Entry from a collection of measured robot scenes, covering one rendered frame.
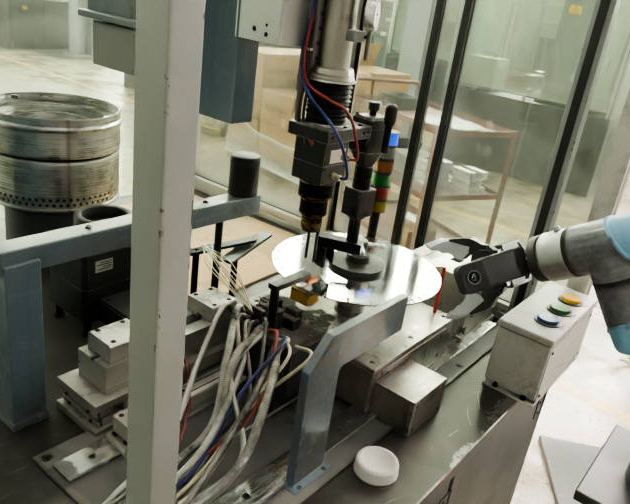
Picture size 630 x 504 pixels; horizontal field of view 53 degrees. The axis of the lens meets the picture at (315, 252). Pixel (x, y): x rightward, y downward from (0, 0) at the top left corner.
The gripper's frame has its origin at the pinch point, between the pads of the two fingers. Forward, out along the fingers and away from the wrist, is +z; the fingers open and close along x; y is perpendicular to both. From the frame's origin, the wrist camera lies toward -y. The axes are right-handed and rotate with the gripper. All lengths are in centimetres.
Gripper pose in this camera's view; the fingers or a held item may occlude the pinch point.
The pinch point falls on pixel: (435, 282)
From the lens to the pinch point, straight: 111.1
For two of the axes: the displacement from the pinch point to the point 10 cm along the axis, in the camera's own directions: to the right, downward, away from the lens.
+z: -6.4, 2.0, 7.4
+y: 7.2, -1.7, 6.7
